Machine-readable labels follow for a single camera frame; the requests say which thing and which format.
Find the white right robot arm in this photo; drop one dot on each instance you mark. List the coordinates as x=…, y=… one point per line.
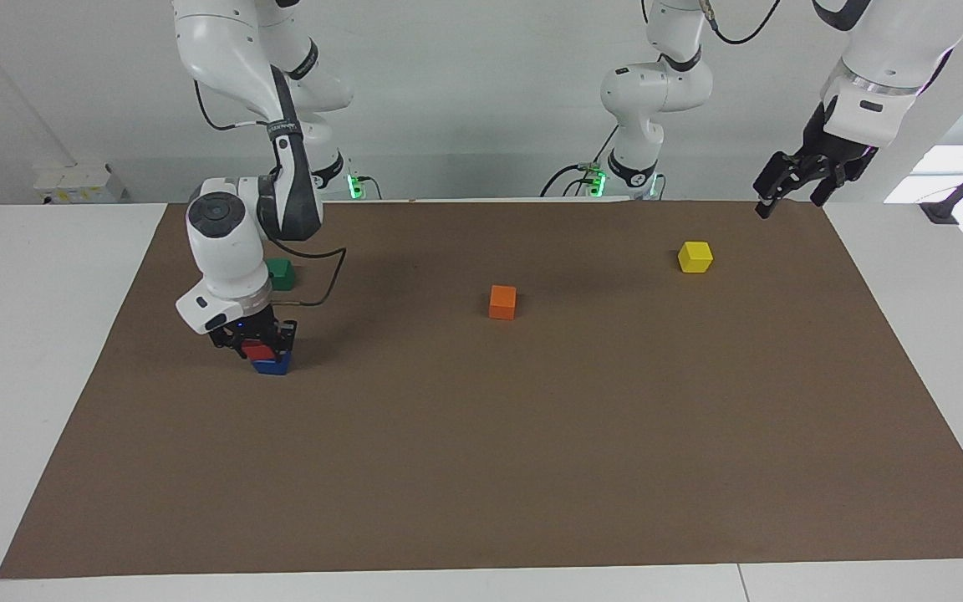
x=226, y=242

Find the blue cube block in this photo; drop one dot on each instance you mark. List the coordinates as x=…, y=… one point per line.
x=272, y=367

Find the yellow cube block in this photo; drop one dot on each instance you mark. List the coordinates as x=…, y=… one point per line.
x=695, y=257

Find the orange cube block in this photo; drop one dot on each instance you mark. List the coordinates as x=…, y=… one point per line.
x=502, y=303

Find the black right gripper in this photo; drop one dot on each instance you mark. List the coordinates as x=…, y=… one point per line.
x=247, y=328

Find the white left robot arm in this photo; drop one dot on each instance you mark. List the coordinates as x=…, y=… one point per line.
x=891, y=67

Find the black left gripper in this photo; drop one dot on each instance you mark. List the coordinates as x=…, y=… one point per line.
x=824, y=150

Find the white wall box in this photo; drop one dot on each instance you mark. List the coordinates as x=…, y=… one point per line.
x=76, y=184

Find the brown table mat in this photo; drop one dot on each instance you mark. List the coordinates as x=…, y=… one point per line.
x=481, y=460

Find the red cube block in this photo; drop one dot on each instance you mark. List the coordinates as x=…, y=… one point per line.
x=260, y=351

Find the green cube block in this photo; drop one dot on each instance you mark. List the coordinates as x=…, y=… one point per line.
x=282, y=273

